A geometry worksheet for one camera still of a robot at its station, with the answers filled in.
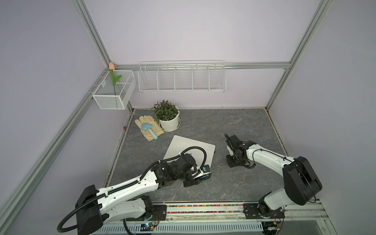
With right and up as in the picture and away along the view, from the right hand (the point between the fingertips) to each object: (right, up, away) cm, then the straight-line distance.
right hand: (231, 162), depth 89 cm
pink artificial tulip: (-73, +51, +2) cm, 89 cm away
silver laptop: (-34, +10, +11) cm, 36 cm away
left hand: (-21, -2, -15) cm, 26 cm away
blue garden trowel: (-58, +22, +17) cm, 64 cm away
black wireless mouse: (-17, -2, -18) cm, 25 cm away
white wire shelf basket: (-31, +56, +9) cm, 65 cm away
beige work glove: (-52, +20, +19) cm, 59 cm away
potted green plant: (-40, +29, +5) cm, 49 cm away
